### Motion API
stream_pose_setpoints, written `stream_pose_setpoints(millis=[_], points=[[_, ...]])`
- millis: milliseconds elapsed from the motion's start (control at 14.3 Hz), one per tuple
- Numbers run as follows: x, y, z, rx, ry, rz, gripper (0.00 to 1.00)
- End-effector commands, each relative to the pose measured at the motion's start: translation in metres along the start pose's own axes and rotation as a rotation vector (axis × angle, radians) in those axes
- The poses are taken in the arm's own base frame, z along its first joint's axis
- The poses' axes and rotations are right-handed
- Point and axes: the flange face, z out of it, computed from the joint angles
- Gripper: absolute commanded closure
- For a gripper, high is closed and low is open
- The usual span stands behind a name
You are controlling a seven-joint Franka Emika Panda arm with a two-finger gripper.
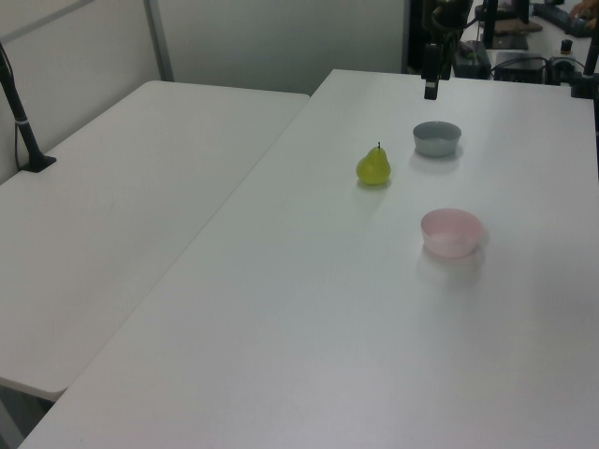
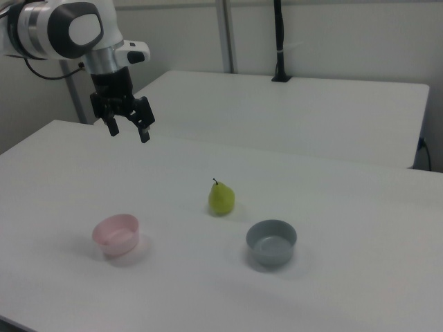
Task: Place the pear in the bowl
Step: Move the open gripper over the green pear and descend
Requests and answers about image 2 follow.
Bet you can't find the black wall cable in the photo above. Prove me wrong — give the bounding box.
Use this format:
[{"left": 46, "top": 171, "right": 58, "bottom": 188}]
[{"left": 417, "top": 137, "right": 433, "bottom": 171}]

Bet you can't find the grey plastic bowl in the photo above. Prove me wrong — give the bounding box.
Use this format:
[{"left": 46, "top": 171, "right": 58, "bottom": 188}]
[{"left": 246, "top": 219, "right": 298, "bottom": 267}]

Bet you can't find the white cable tie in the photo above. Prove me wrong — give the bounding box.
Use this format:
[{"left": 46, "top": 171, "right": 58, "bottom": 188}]
[{"left": 278, "top": 41, "right": 304, "bottom": 56}]

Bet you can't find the pink plastic bowl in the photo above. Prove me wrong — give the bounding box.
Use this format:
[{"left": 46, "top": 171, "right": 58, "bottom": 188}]
[{"left": 91, "top": 213, "right": 141, "bottom": 257}]

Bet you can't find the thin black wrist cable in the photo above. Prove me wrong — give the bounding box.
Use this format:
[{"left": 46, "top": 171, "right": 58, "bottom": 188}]
[{"left": 23, "top": 57, "right": 87, "bottom": 80}]

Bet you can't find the green pear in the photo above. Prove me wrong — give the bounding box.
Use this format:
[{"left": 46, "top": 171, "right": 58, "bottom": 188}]
[{"left": 208, "top": 178, "right": 237, "bottom": 216}]

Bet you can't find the slim grey partition post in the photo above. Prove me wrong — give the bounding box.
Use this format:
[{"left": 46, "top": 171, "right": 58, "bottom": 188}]
[{"left": 60, "top": 58, "right": 88, "bottom": 125}]

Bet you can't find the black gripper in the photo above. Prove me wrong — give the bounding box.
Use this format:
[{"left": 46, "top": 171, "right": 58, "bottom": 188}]
[{"left": 89, "top": 66, "right": 156, "bottom": 144}]

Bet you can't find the wide grey partition post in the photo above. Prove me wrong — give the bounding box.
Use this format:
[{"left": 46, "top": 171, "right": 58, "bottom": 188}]
[{"left": 215, "top": 0, "right": 239, "bottom": 74}]

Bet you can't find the black clamped pole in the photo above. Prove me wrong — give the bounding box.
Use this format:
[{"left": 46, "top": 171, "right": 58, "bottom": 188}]
[{"left": 271, "top": 0, "right": 292, "bottom": 83}]

